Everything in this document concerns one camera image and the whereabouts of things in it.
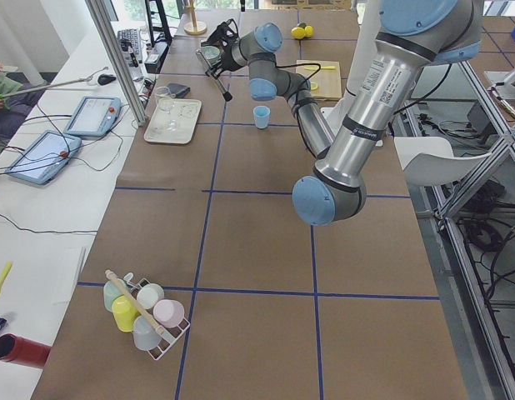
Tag green bowl of ice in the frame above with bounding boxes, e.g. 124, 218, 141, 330
201, 46, 221, 65

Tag teach pendant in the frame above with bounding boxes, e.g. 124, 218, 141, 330
5, 130, 82, 185
63, 96, 122, 138

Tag black computer mouse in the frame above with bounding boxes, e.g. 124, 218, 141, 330
97, 73, 117, 86

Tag steel muddler black tip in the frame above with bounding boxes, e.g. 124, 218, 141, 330
196, 49, 233, 102

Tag green cup in rack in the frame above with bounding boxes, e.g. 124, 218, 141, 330
102, 281, 122, 312

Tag yellow plastic knife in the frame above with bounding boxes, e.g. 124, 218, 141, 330
304, 64, 336, 71

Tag aluminium frame post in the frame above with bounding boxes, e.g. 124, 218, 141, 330
85, 0, 147, 127

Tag clear wine glass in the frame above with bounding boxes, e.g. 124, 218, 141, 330
154, 86, 178, 131

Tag bamboo cutting board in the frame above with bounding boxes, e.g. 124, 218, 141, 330
296, 60, 343, 101

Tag black keyboard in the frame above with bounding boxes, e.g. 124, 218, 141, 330
117, 28, 142, 54

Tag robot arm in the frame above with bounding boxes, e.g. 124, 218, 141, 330
197, 1, 483, 226

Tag grey folded cloth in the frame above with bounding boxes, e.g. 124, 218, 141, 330
167, 82, 190, 98

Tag upper teach pendant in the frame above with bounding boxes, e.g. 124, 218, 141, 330
63, 96, 122, 138

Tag yellow cup in rack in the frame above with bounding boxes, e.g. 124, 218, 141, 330
111, 295, 140, 333

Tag cream bear tray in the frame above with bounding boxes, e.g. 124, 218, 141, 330
143, 99, 202, 145

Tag grey cup in rack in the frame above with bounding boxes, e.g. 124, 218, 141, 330
132, 316, 162, 351

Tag lower teach pendant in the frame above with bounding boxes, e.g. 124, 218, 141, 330
5, 130, 82, 185

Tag pink cup in rack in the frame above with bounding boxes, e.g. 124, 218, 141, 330
153, 299, 185, 328

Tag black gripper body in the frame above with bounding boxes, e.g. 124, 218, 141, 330
203, 19, 241, 76

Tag white wire dish rack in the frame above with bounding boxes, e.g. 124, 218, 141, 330
105, 270, 190, 361

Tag white plastic chair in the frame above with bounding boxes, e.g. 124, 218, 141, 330
394, 137, 492, 187

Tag red cylinder bottle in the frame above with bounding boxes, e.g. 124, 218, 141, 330
0, 333, 52, 369

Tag whole yellow lemon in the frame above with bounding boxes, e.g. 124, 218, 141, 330
291, 27, 306, 40
304, 25, 314, 38

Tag blue plastic cup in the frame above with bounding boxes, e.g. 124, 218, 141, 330
252, 105, 271, 129

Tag white cup in rack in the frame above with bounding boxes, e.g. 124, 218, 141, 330
137, 283, 164, 310

